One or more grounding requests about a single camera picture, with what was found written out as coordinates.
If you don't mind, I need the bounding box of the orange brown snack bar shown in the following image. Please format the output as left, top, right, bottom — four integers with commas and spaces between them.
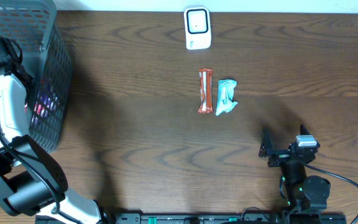
198, 68, 213, 114

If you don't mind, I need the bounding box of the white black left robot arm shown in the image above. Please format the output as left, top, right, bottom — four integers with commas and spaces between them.
0, 37, 111, 223

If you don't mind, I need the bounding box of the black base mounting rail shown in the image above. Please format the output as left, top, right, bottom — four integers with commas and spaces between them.
114, 212, 347, 224

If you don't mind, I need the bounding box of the black right camera cable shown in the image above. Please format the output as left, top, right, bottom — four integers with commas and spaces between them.
303, 162, 358, 224

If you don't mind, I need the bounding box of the mint green snack packet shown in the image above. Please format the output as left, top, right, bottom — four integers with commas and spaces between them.
216, 80, 237, 116

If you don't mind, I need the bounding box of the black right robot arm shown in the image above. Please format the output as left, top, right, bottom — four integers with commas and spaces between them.
259, 125, 331, 223

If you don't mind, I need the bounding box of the grey plastic mesh basket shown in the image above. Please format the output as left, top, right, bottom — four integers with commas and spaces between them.
0, 0, 73, 152

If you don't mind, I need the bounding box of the purple red snack bag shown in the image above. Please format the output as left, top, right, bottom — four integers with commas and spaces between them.
24, 90, 59, 126

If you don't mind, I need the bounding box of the black camera cable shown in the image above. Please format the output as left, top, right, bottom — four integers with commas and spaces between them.
0, 77, 83, 224
303, 162, 358, 224

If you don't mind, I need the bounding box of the black left camera cable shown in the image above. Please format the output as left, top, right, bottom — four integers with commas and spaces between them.
0, 77, 83, 224

